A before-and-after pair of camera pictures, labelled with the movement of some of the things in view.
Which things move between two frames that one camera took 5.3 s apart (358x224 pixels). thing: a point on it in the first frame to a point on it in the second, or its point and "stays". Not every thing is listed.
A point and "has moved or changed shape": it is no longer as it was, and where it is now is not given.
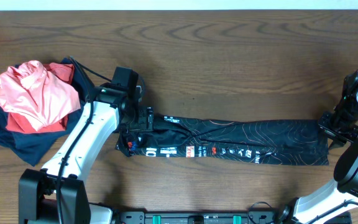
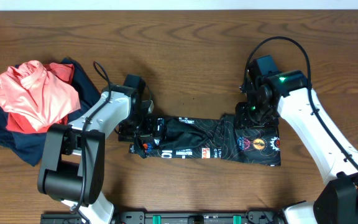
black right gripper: [339, 140] to [243, 119]
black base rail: [197, 218] stays
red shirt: [18, 124] stays
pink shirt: [28, 91] stays
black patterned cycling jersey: [297, 142] has moved or changed shape
